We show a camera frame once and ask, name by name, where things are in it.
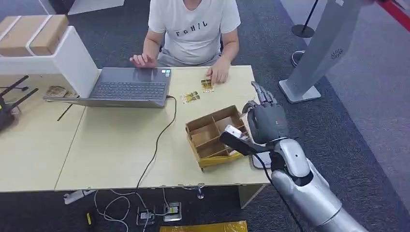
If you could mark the person's right hand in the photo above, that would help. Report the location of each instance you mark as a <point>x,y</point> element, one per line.
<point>143,60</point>

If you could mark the black device yellow label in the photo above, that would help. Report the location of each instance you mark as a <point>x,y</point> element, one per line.
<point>89,219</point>

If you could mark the grey standing kiosk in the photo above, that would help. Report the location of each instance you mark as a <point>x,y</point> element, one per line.
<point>320,51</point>

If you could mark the wooden compartment box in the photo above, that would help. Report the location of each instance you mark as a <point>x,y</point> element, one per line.
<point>208,141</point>

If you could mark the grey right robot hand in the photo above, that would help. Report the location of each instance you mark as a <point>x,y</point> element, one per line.
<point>267,123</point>

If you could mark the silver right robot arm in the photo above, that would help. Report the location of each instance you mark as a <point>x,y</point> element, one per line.
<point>304,185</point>

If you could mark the round stanchion base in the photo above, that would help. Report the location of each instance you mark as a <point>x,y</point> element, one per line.
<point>296,57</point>

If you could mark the white power strip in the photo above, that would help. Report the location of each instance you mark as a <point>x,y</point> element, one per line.
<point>77,195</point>

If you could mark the silver floor socket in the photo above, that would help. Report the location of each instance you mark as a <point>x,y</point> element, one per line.
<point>173,211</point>

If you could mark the yellow plastic package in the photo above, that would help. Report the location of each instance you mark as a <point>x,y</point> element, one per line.
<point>205,227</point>

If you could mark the person's left hand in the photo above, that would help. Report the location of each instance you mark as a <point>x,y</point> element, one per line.
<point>219,72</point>

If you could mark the printed yellow card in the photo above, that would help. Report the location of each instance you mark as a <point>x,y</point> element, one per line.
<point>207,85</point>
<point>190,97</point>

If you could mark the white shelf unit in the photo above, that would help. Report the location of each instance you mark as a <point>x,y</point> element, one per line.
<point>72,60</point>

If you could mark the black stanchion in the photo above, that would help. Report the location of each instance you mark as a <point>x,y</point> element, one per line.
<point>304,27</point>

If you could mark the pale desk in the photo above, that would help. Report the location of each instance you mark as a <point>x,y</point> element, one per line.
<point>35,150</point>
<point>128,153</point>

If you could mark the grey laptop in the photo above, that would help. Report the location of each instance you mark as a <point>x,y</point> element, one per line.
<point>128,88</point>

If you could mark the red barrier belt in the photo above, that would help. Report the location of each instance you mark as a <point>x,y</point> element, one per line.
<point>394,10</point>

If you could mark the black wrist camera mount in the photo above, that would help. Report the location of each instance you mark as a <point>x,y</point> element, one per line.
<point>240,145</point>

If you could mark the person's hand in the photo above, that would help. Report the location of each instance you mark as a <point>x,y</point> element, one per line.
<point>143,60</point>
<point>219,72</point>

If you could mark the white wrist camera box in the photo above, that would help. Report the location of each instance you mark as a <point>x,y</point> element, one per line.
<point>234,131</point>

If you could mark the black antenna router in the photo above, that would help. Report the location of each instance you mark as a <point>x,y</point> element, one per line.
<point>6,112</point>

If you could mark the person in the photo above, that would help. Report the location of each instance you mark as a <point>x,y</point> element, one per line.
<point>192,32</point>

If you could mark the black pencil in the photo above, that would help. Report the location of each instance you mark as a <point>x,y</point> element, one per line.
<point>64,112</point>

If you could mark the open floor socket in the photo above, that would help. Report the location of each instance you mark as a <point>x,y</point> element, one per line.
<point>146,216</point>

